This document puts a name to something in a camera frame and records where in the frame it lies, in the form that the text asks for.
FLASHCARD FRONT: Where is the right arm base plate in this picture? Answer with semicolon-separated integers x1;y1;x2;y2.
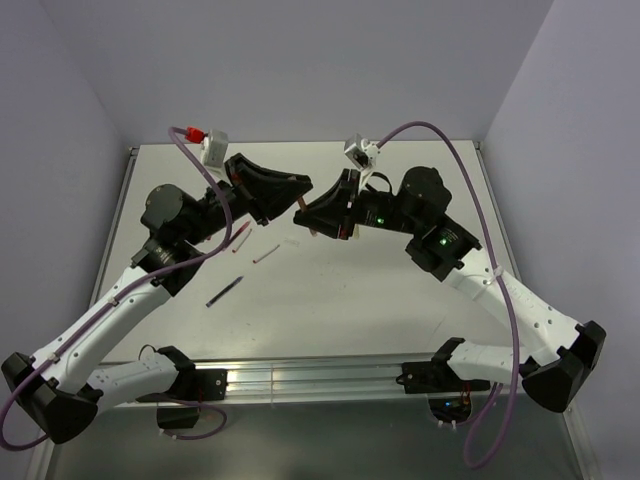
395;361;492;394

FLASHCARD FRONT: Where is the white red marker upper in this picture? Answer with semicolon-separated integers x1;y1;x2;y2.
232;228;253;253

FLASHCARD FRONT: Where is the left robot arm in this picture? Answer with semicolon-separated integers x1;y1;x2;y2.
1;154;312;444

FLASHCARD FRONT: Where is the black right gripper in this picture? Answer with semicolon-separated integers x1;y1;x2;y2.
294;167;423;238

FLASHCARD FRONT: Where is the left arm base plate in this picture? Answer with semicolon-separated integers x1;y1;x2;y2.
137;369;228;402

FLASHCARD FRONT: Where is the orange red pen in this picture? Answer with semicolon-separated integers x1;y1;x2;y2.
298;197;317;237

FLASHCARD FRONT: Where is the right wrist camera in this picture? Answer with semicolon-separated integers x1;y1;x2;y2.
344;134;380;190

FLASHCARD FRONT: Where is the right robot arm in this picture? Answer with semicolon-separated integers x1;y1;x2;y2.
294;167;606;413

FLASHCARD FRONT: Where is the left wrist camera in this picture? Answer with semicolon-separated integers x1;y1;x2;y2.
184;126;229;171

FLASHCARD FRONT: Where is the purple pen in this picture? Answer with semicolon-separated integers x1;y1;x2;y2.
205;275;244;308

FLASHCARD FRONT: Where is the aluminium rail frame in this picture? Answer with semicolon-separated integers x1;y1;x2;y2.
24;142;601;480

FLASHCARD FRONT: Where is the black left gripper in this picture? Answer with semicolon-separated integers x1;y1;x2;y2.
182;153;312;246

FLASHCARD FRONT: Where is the pink pen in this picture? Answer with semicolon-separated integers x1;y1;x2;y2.
229;221;251;245

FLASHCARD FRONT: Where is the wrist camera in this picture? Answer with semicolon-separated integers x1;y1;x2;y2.
184;126;229;171
344;134;380;190

